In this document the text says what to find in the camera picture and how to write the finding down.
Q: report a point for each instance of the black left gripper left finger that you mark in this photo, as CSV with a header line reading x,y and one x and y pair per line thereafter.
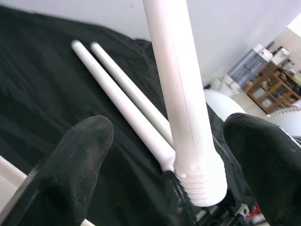
x,y
58,176

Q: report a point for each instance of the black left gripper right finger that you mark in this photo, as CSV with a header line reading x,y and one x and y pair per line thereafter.
x,y
270,169

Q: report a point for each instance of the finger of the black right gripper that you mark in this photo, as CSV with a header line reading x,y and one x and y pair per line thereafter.
x,y
178,207

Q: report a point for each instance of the white plastic table top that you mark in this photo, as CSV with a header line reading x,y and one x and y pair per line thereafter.
x,y
7,169

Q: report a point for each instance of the white plastic table leg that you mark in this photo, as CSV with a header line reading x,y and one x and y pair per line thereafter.
x,y
115,94
121,77
178,94

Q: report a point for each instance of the white ribbed plastic object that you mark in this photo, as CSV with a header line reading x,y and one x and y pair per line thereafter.
x,y
289,117

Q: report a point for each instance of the brown wooden shelf cabinet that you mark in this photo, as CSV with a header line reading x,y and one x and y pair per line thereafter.
x,y
275,89

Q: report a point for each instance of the white round dome object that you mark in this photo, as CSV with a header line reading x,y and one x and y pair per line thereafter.
x,y
221,103

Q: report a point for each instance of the black table cloth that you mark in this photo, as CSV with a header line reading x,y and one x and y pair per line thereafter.
x,y
47,82

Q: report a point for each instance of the white grey tower appliance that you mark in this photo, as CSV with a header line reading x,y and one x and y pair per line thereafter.
x,y
249,66

